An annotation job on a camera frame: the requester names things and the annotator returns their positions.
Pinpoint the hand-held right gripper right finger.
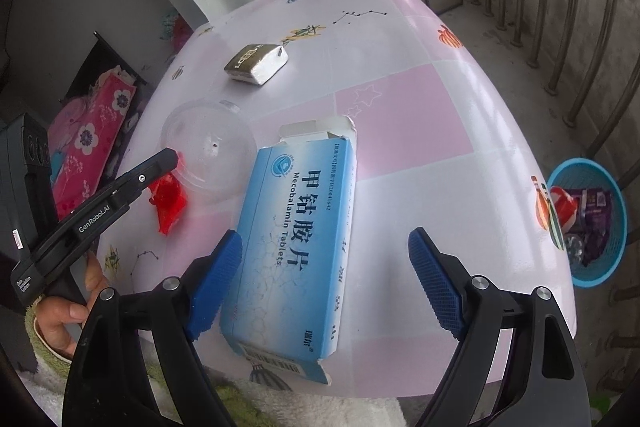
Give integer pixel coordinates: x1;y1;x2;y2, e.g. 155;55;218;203
407;227;593;427

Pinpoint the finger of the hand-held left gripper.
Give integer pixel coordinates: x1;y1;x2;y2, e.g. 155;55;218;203
107;148;180;208

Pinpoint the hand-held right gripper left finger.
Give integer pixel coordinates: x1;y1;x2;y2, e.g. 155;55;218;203
62;229;244;427

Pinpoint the red plastic wrapper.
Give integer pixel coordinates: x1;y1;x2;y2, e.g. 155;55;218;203
149;152;190;236

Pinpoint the blue white medicine box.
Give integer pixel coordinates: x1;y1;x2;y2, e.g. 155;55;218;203
219;119;360;385

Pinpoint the clear plastic bottle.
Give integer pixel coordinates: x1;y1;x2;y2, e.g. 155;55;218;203
562;232;589;266

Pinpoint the blue plastic basket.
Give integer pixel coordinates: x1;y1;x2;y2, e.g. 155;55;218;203
546;158;628;289

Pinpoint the person's left hand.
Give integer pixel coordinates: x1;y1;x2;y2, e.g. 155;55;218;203
34;252;109;358

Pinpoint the clear plastic lid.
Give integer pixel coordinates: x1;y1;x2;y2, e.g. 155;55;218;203
162;101;259;194

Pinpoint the fuzzy white green garment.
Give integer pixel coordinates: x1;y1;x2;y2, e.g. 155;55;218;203
20;304;407;427

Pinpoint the silver foil packet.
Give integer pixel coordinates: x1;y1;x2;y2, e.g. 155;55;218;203
223;43;290;86

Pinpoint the pink white printed tablecloth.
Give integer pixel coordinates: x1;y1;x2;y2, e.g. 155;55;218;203
97;0;581;408

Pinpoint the purple snack packet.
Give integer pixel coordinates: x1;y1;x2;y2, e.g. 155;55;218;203
575;188;614;258

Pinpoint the metal railing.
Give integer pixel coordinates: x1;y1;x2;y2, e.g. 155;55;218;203
400;0;640;168

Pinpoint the black metal frame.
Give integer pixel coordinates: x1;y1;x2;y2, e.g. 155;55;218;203
62;31;149;108

